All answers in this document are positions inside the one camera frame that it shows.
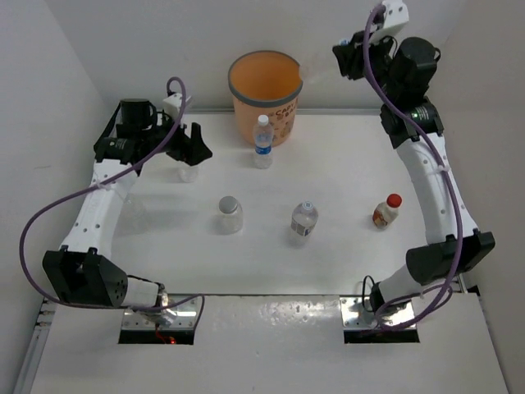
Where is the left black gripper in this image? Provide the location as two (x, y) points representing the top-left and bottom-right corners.
(141, 109), (212, 166)

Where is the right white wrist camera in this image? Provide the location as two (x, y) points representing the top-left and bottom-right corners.
(370, 0), (409, 44)

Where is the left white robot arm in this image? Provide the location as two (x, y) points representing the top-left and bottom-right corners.
(43, 93), (212, 310)

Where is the small capless clear bottle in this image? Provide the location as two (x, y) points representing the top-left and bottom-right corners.
(177, 163), (199, 183)

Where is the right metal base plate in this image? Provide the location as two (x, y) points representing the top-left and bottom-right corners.
(340, 295), (414, 332)

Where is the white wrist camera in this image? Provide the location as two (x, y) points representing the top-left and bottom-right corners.
(162, 93), (183, 120)
(370, 0), (409, 44)

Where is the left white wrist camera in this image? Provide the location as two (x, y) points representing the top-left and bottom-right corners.
(162, 93), (183, 120)

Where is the blue cap clear bottle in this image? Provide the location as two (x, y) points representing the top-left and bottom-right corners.
(115, 194), (148, 237)

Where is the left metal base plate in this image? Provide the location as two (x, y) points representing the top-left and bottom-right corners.
(121, 295), (205, 332)

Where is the grey cap clear jar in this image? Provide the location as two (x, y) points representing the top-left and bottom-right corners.
(217, 195), (244, 235)

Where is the tall blue label bottle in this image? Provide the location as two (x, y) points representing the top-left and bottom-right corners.
(253, 115), (274, 169)

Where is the orange plastic bin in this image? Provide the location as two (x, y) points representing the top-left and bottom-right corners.
(227, 50), (303, 147)

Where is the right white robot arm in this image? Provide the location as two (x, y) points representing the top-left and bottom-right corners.
(368, 35), (495, 312)

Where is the metal base plate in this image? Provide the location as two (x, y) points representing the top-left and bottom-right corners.
(121, 295), (205, 332)
(340, 295), (414, 332)

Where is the short clear water bottle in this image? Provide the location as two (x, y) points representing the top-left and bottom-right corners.
(289, 201), (318, 247)

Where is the red cap juice bottle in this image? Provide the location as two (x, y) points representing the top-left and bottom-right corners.
(372, 194), (403, 229)

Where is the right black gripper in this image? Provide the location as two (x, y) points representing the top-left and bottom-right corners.
(336, 26), (399, 103)

